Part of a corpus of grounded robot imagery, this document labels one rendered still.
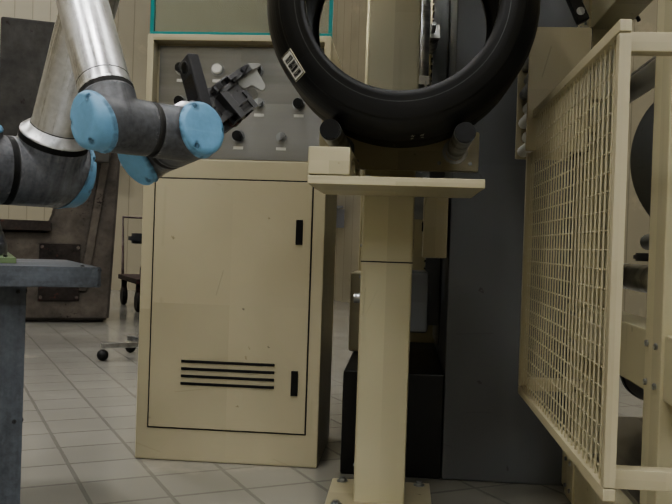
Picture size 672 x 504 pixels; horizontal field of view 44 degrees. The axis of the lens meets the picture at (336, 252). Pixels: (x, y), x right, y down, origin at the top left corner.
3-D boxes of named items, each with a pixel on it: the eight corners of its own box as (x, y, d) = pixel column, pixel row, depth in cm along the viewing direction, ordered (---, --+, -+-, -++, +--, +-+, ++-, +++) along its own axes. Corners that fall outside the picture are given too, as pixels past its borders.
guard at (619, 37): (517, 392, 210) (527, 116, 209) (524, 393, 210) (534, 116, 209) (602, 501, 120) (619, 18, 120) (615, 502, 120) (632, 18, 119)
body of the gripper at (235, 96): (243, 120, 167) (204, 149, 159) (215, 86, 165) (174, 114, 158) (261, 102, 161) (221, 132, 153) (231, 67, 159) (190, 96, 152)
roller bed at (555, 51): (514, 159, 219) (518, 46, 219) (571, 160, 218) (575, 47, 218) (525, 150, 200) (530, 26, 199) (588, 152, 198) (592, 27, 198)
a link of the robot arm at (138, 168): (161, 183, 143) (133, 194, 150) (208, 147, 150) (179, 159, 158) (129, 137, 140) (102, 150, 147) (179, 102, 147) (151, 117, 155)
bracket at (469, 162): (319, 168, 211) (320, 130, 211) (477, 173, 208) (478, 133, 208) (317, 167, 208) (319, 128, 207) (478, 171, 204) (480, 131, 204)
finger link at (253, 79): (274, 83, 169) (246, 104, 163) (255, 60, 168) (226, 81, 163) (281, 76, 166) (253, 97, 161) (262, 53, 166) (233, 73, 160)
